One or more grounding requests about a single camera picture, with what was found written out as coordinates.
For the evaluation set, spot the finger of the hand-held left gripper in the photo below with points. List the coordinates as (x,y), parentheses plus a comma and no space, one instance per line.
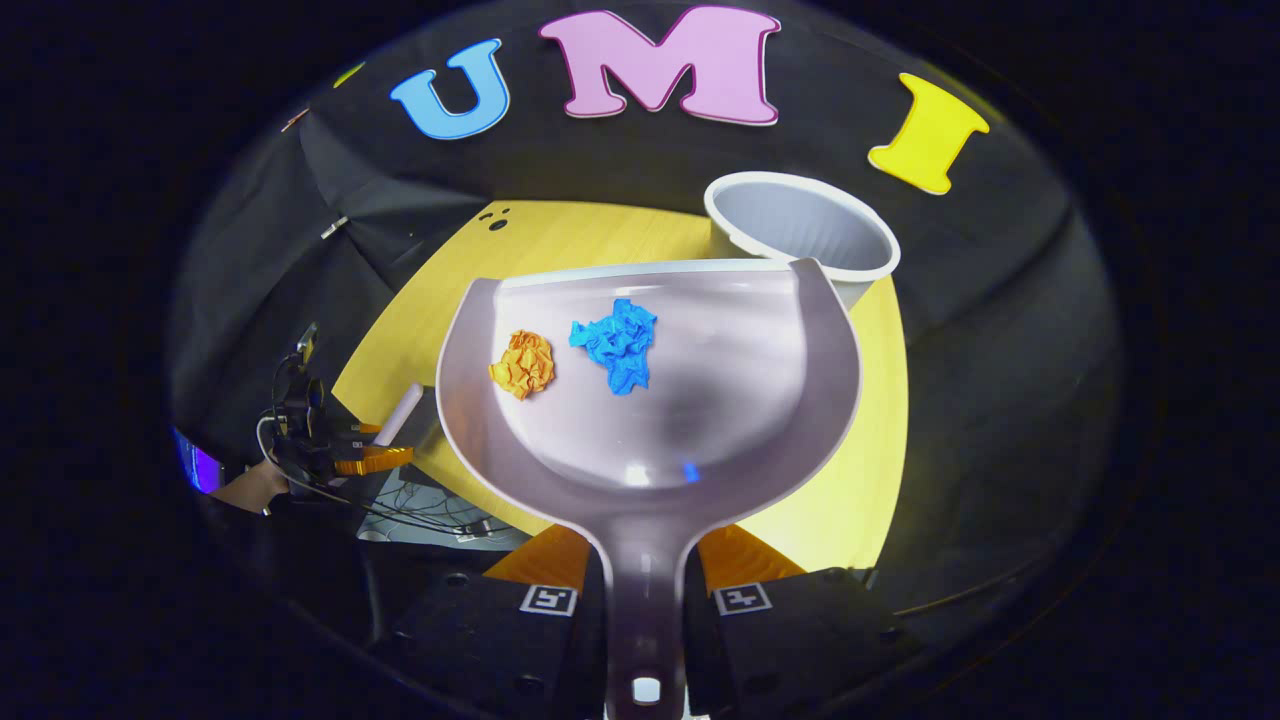
(370,428)
(375,460)

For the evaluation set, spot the orange paper scrap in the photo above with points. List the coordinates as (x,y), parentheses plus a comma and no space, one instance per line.
(524,365)

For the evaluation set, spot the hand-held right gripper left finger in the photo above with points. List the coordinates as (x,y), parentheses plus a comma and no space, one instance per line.
(590,640)

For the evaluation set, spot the small lilac broom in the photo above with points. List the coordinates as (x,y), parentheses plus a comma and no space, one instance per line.
(400,415)

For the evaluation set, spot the blue paper scrap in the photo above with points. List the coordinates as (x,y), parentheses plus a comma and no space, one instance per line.
(618,345)

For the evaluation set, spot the wooden desktop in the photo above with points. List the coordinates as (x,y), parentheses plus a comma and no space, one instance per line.
(570,235)

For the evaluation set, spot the small lilac dustpan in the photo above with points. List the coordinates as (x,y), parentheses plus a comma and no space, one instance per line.
(720,400)

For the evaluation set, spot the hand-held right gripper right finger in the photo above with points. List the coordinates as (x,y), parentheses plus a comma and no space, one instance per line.
(700,650)

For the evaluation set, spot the black backdrop cloth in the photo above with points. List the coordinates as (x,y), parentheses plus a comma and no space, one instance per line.
(640,165)

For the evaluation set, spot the blue lit object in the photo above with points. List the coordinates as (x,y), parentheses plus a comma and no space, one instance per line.
(197,465)

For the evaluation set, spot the small white clip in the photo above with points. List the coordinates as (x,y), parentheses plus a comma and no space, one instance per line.
(335,227)

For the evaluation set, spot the white ribbed garbage bin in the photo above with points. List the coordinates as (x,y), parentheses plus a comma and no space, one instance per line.
(800,225)

